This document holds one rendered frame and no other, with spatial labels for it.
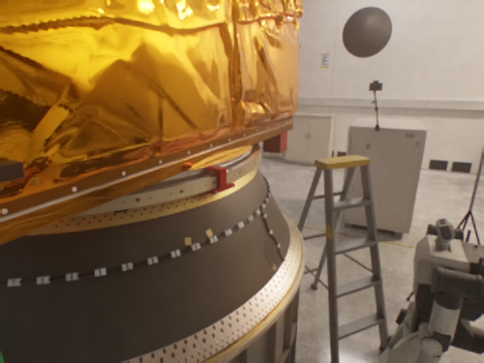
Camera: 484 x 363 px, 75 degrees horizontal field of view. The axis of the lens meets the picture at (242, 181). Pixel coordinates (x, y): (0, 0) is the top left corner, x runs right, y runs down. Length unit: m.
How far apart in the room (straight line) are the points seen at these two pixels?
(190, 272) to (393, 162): 3.74
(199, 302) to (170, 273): 0.15
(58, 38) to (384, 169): 4.22
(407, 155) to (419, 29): 4.47
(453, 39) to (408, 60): 0.89
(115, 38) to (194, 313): 0.88
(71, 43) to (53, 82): 0.10
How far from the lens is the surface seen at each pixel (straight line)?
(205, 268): 1.21
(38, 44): 0.76
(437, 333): 1.57
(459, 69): 8.54
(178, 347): 1.19
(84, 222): 1.14
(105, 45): 0.86
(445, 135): 8.61
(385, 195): 4.69
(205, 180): 1.18
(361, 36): 8.57
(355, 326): 2.74
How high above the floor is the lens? 2.05
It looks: 17 degrees down
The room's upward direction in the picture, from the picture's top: straight up
